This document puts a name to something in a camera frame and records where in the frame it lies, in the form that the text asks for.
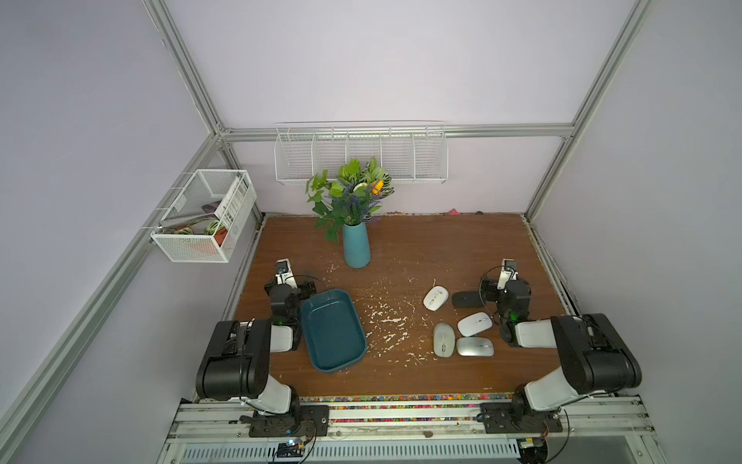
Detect teal storage tray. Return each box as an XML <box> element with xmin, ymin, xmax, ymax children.
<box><xmin>300</xmin><ymin>289</ymin><xmax>368</xmax><ymax>373</ymax></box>

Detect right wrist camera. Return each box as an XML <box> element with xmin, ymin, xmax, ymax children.
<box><xmin>497</xmin><ymin>259</ymin><xmax>518</xmax><ymax>290</ymax></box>

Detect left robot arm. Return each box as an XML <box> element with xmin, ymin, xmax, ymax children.
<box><xmin>195</xmin><ymin>281</ymin><xmax>316</xmax><ymax>419</ymax></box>

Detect teal vase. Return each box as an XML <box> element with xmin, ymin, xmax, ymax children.
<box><xmin>342</xmin><ymin>222</ymin><xmax>371</xmax><ymax>269</ymax></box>

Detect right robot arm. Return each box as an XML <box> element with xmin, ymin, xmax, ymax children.
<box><xmin>478</xmin><ymin>276</ymin><xmax>643</xmax><ymax>417</ymax></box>

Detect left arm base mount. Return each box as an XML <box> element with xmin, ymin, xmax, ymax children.
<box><xmin>248</xmin><ymin>405</ymin><xmax>330</xmax><ymax>438</ymax></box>

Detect white wire wall shelf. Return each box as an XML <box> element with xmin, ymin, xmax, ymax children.
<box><xmin>274</xmin><ymin>123</ymin><xmax>449</xmax><ymax>184</ymax></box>

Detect black computer mouse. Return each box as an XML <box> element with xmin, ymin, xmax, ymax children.
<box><xmin>451</xmin><ymin>291</ymin><xmax>484</xmax><ymax>309</ymax></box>

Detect light grey mouse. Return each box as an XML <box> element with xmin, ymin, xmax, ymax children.
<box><xmin>433</xmin><ymin>323</ymin><xmax>456</xmax><ymax>358</ymax></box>

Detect white mesh side basket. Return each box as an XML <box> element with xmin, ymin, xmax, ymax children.
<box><xmin>151</xmin><ymin>169</ymin><xmax>257</xmax><ymax>264</ymax></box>

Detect artificial green plant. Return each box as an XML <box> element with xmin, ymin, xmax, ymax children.
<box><xmin>305</xmin><ymin>158</ymin><xmax>394</xmax><ymax>244</ymax></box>

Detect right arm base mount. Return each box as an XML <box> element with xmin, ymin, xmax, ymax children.
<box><xmin>475</xmin><ymin>402</ymin><xmax>563</xmax><ymax>435</ymax></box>

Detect silver mouse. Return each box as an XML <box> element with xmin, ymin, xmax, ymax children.
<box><xmin>456</xmin><ymin>336</ymin><xmax>495</xmax><ymax>358</ymax></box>

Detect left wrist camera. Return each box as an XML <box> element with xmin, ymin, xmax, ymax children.
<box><xmin>276</xmin><ymin>258</ymin><xmax>298</xmax><ymax>288</ymax></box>

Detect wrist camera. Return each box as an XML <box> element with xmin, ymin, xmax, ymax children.
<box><xmin>276</xmin><ymin>258</ymin><xmax>298</xmax><ymax>288</ymax></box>
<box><xmin>497</xmin><ymin>259</ymin><xmax>518</xmax><ymax>290</ymax></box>

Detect white mouse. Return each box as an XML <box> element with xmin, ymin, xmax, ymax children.
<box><xmin>457</xmin><ymin>311</ymin><xmax>494</xmax><ymax>338</ymax></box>
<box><xmin>422</xmin><ymin>285</ymin><xmax>449</xmax><ymax>311</ymax></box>

